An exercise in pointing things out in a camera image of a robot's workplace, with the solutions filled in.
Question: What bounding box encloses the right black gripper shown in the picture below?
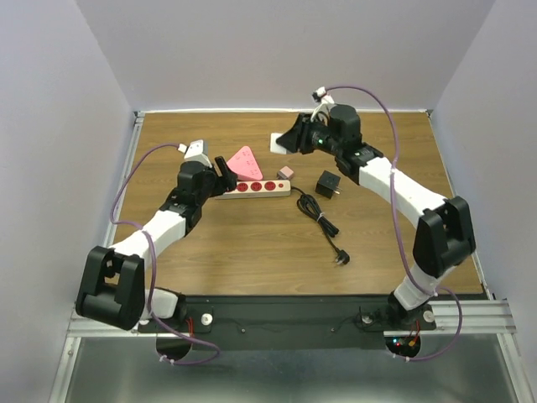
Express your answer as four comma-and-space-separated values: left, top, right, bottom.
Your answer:
274, 112, 342, 156

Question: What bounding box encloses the white USB charger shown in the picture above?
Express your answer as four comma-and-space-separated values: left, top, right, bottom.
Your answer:
269, 133, 292, 154

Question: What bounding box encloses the pink triangular power socket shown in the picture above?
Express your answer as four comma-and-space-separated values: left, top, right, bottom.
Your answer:
227, 146, 263, 181

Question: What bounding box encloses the white red power strip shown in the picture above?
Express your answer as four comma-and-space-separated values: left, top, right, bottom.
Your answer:
217, 180, 291, 200

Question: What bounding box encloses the black cube socket adapter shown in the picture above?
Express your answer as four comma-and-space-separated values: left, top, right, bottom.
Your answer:
315, 170, 341, 199

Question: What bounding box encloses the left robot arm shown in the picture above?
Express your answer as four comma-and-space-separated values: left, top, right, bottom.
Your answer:
76, 156, 237, 331

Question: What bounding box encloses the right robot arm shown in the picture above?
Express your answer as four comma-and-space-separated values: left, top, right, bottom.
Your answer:
270, 104, 476, 327

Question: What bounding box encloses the small pink charger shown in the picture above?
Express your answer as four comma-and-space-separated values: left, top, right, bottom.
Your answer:
277, 166, 295, 181

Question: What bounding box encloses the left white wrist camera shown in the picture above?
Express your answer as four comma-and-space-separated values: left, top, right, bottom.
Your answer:
177, 139, 212, 167

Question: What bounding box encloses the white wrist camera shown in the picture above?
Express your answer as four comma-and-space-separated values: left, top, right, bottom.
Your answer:
310, 86, 335, 121
177, 139, 212, 167

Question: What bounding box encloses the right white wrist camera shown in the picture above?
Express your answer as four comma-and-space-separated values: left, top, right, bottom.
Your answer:
310, 86, 335, 121

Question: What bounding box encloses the black power cord with plug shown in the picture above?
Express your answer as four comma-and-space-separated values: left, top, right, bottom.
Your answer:
289, 184, 351, 267

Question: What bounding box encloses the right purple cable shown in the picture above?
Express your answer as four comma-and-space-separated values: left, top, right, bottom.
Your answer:
325, 85, 463, 364

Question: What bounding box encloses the purple cable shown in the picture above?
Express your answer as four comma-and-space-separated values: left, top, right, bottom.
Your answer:
109, 143, 222, 366
325, 85, 463, 364

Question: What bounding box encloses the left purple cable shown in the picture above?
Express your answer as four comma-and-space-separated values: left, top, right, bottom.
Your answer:
109, 143, 222, 366

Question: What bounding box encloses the aluminium frame rail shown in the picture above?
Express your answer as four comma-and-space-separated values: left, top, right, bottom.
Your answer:
75, 111, 145, 331

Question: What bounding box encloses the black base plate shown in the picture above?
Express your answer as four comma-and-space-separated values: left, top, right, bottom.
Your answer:
166, 295, 436, 351

